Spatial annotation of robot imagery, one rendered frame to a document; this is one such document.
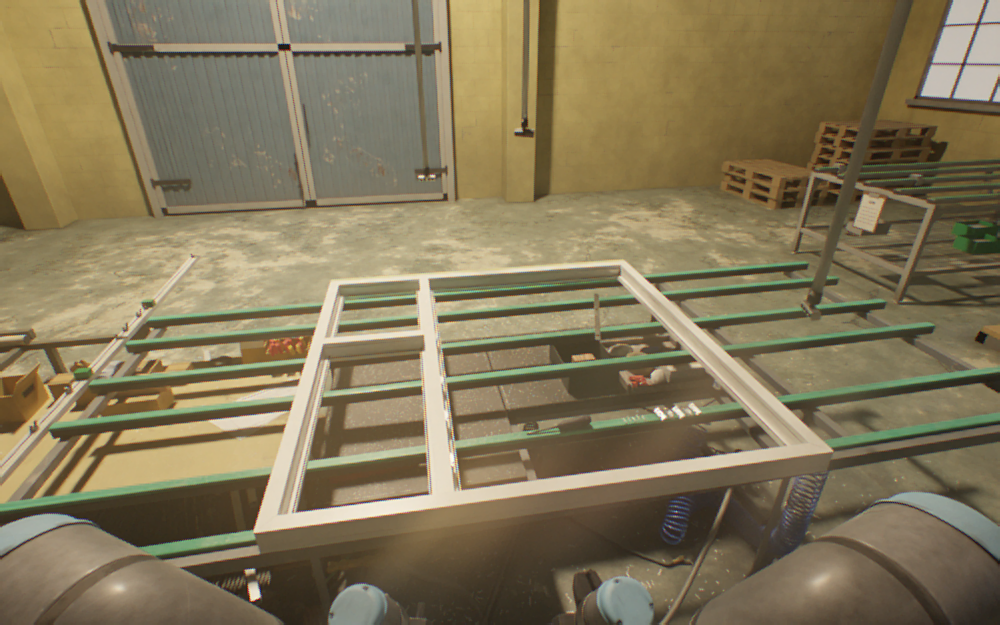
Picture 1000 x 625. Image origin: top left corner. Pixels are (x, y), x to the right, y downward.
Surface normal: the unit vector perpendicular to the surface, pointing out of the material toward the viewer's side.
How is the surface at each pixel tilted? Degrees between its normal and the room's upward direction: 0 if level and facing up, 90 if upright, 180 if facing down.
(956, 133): 90
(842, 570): 23
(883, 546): 15
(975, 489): 0
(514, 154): 90
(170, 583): 39
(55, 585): 5
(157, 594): 32
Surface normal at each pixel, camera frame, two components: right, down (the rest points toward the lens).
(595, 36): 0.20, 0.44
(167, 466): 0.00, -0.89
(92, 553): 0.16, -0.98
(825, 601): -0.47, -0.73
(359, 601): -0.13, -0.70
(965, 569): 0.18, -0.63
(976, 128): -0.98, 0.09
